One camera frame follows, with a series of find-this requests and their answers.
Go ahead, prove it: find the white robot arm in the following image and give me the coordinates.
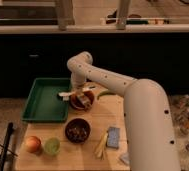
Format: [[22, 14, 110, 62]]
[[67, 52, 181, 171]]

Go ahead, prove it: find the grey blue cloth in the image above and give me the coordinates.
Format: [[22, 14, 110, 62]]
[[119, 152, 130, 165]]

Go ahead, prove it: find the red yellow apple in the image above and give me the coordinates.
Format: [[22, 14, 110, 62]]
[[25, 136, 41, 153]]

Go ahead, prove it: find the green plastic tray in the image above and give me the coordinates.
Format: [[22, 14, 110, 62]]
[[22, 78, 70, 123]]

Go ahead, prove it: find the blue sponge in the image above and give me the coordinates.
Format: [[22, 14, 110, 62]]
[[107, 127, 120, 149]]

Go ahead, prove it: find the black pole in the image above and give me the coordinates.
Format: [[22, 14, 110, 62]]
[[0, 122, 13, 171]]

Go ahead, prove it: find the tan sponge block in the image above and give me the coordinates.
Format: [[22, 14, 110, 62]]
[[77, 95, 91, 109]]

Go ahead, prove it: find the white handled dish brush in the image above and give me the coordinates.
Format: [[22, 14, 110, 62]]
[[57, 86, 95, 101]]

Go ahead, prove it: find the orange bowl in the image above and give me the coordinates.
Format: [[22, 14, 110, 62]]
[[70, 91, 94, 110]]

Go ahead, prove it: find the dark brown bowl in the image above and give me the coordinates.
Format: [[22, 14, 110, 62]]
[[65, 118, 91, 144]]

